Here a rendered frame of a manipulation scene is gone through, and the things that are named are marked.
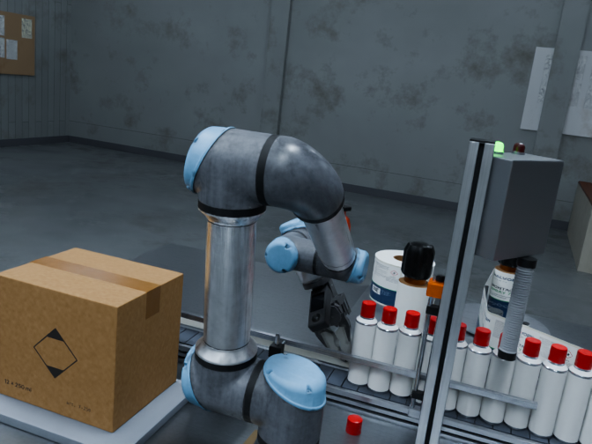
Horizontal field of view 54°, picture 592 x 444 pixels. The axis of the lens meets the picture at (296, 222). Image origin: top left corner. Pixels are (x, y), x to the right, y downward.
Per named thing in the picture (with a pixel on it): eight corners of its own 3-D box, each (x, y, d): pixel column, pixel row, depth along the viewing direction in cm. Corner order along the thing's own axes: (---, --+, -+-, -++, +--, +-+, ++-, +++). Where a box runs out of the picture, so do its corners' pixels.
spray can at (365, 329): (368, 378, 143) (381, 299, 139) (367, 388, 138) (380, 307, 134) (347, 374, 144) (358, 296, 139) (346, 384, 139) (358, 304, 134)
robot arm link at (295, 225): (271, 229, 138) (284, 222, 145) (288, 272, 138) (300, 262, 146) (300, 218, 135) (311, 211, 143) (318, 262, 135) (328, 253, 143)
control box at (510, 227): (544, 254, 117) (566, 160, 112) (492, 262, 107) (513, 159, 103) (501, 240, 125) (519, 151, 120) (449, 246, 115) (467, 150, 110)
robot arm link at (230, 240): (247, 438, 105) (265, 141, 87) (174, 415, 110) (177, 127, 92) (272, 401, 116) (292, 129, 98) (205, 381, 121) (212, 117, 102)
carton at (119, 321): (177, 381, 138) (184, 272, 132) (112, 433, 116) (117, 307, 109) (73, 349, 147) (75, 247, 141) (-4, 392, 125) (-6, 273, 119)
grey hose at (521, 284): (515, 355, 119) (536, 257, 114) (515, 362, 116) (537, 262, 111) (497, 351, 120) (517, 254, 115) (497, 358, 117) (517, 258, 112)
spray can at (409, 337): (407, 388, 141) (421, 308, 136) (413, 399, 136) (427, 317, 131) (386, 386, 140) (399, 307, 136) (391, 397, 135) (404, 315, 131)
